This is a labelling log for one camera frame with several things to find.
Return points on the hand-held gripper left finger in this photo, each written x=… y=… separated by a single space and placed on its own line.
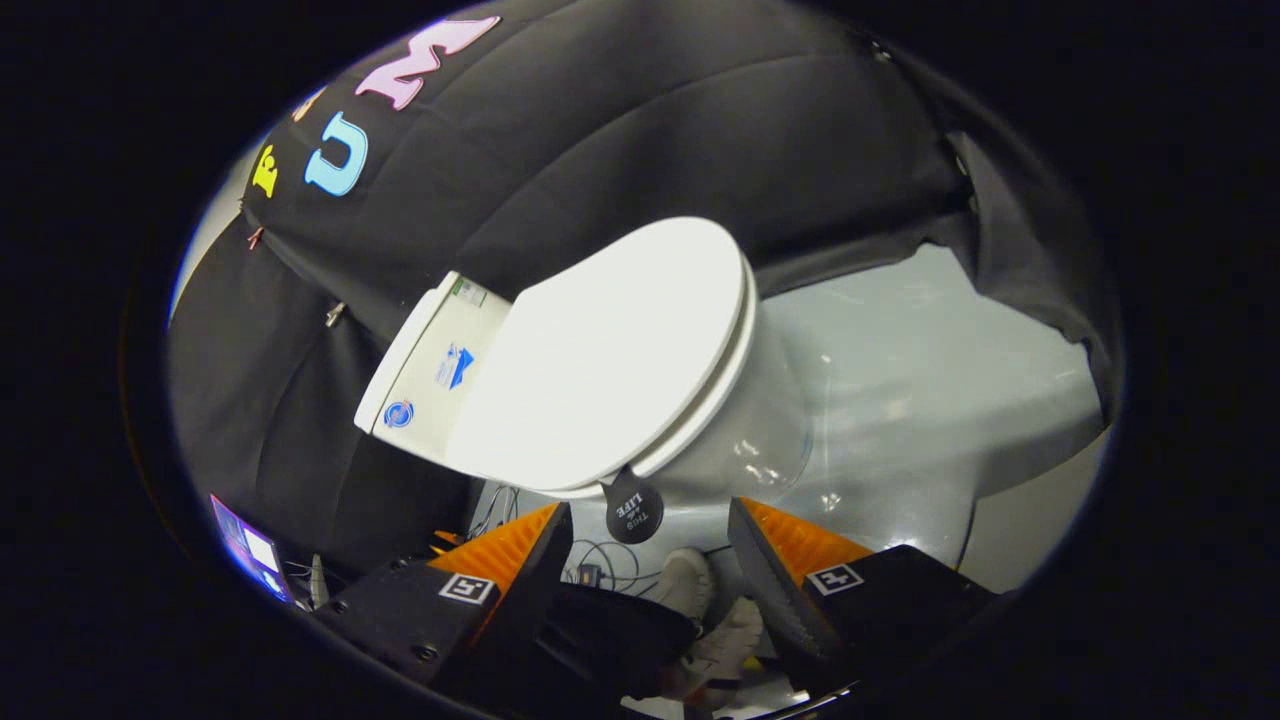
x=525 y=600

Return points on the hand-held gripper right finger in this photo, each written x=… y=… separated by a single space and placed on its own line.
x=770 y=600

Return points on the white toilet lid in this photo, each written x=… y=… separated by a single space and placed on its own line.
x=600 y=360

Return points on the white toilet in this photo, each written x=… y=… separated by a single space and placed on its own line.
x=425 y=370

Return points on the person's white shoe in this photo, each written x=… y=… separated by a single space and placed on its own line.
x=688 y=585
x=722 y=640

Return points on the person's dark trouser leg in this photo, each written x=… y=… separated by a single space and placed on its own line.
x=610 y=640

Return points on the computer monitor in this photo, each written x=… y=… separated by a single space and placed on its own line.
x=250 y=550

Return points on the silver cloth clip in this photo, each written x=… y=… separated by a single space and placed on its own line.
x=335 y=314

